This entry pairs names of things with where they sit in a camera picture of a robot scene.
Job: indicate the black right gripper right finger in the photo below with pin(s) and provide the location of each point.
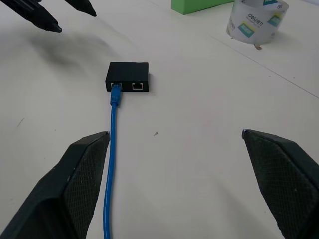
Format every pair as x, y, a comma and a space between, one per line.
286, 174

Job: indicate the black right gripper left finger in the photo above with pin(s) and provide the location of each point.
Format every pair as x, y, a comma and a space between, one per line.
57, 189

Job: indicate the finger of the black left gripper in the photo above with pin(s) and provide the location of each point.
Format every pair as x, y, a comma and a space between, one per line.
83, 6
37, 15

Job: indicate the black network switch box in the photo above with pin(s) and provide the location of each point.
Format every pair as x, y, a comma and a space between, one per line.
128, 76

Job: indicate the green block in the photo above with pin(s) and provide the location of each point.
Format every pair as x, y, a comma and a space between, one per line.
197, 5

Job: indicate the clear packing tape roll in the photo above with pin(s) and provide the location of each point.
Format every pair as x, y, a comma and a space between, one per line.
256, 22

